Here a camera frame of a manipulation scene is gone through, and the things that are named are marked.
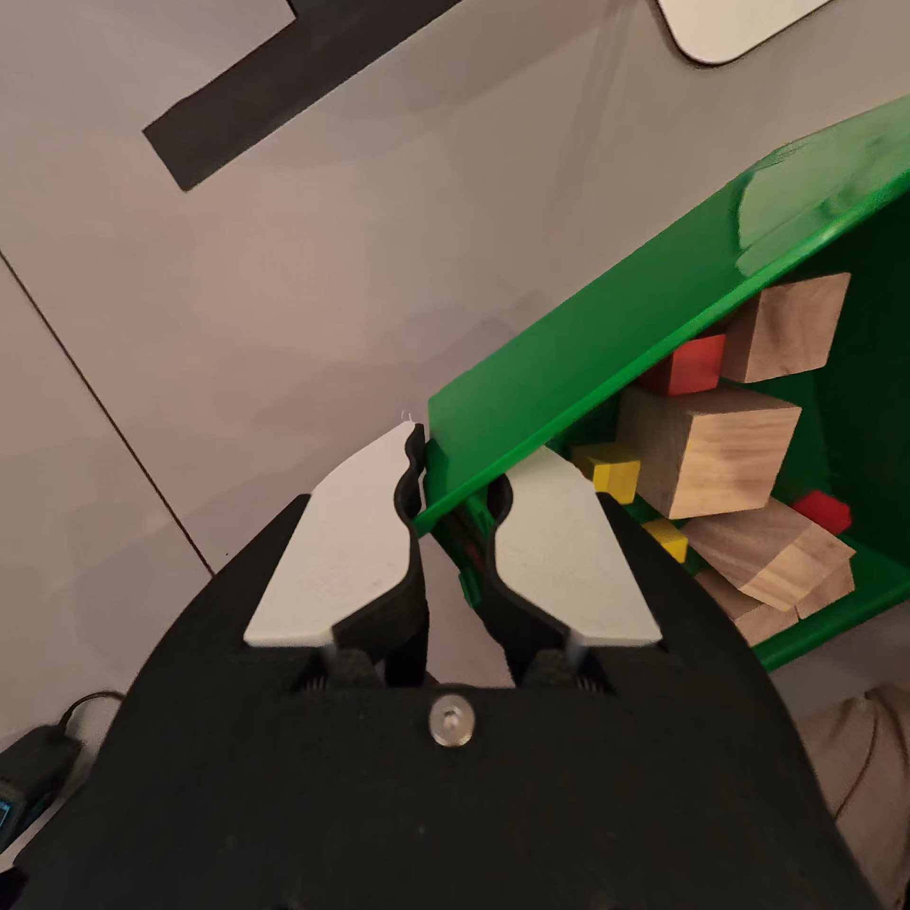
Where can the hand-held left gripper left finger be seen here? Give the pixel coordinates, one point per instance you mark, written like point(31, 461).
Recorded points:
point(340, 556)

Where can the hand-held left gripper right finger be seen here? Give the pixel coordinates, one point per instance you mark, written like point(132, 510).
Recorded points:
point(568, 563)

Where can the pile of wooden and coloured cubes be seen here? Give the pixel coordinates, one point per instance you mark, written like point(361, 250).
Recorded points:
point(711, 456)

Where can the green plastic box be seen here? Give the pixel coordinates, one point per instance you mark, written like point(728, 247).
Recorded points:
point(603, 341)

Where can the black device with blue display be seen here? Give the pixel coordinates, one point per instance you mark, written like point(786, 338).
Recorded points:
point(35, 768)

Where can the white tablet stand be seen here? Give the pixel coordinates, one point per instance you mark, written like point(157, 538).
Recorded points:
point(732, 29)

